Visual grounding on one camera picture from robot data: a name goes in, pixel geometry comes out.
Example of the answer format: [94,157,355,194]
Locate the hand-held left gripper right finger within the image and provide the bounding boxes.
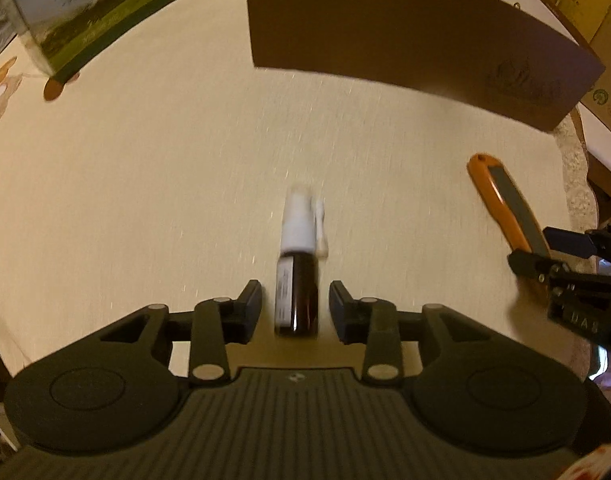
[329,280,531,386]

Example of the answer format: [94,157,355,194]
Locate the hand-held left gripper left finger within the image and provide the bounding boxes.
[60,280,262,386]

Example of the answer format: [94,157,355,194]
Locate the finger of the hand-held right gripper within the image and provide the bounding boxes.
[543,226,611,262]
[508,250,576,291]

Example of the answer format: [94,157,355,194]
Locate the brown spray bottle white cap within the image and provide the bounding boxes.
[274,182,329,337]

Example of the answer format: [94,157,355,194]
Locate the orange utility knife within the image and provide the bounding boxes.
[467,153,553,301]

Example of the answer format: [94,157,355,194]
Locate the brown cardboard box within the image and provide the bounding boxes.
[245,0,606,131]

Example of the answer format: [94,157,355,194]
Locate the cream printed bedspread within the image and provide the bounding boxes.
[0,0,599,376]

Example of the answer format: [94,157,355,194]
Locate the blue milk carton box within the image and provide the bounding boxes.
[0,0,208,77]

